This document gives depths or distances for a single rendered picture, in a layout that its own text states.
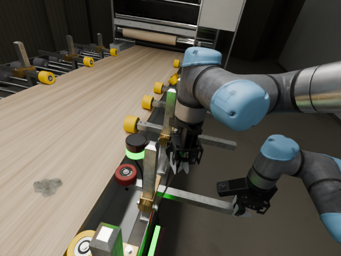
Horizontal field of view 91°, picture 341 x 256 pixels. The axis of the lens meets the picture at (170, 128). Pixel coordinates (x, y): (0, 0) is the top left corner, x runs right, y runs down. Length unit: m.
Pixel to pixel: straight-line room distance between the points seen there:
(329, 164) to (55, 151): 0.88
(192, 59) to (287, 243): 1.74
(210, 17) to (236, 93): 2.38
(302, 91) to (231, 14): 2.33
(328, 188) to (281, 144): 0.12
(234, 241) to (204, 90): 1.48
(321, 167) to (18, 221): 0.79
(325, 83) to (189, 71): 0.21
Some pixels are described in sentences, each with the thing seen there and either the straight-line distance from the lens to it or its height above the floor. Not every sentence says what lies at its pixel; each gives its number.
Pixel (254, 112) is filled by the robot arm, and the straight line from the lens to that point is 0.28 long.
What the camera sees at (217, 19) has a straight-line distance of 2.61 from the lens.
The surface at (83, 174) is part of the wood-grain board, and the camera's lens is 0.70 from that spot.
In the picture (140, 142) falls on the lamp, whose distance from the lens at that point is 0.48.
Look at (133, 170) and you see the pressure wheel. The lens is 0.67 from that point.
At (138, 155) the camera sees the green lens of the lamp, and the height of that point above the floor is 1.07.
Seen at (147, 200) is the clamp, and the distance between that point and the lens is 0.64.
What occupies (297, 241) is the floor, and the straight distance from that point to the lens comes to 1.96.
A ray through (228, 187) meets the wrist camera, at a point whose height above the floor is 0.97.
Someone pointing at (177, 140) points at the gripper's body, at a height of 1.14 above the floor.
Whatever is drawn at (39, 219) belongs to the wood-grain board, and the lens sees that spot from 0.64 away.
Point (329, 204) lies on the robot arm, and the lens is 0.49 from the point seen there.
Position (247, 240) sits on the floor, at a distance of 1.72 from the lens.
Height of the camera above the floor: 1.42
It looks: 35 degrees down
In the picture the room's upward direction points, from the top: 8 degrees clockwise
